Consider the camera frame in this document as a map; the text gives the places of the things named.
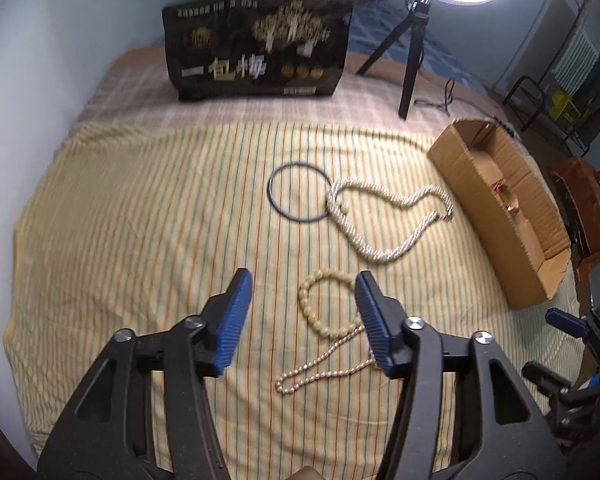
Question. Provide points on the black printed bag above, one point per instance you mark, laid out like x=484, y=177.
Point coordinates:
x=240, y=40

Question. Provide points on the yellow striped cloth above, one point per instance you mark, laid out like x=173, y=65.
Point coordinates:
x=155, y=235

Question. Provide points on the orange cardboard box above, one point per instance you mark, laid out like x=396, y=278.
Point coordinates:
x=587, y=200

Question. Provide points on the pink item in box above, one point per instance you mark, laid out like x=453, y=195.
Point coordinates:
x=500, y=190

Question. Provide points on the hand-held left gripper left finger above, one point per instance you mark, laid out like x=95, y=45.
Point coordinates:
x=232, y=320

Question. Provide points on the long cardboard box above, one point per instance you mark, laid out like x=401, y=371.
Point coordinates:
x=485, y=210

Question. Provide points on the beige checked blanket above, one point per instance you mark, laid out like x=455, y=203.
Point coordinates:
x=145, y=105

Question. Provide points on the black metal chair frame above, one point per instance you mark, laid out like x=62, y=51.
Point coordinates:
x=527, y=97

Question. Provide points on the black tripod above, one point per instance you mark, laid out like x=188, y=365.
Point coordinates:
x=410, y=75

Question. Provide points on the white radiator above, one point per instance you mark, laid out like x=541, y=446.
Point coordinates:
x=580, y=55

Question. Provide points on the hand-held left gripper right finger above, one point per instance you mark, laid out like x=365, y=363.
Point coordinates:
x=375, y=320

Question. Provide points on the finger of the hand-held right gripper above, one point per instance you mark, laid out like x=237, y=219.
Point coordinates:
x=562, y=321
x=545, y=375

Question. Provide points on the yellow box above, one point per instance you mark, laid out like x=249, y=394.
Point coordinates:
x=562, y=106

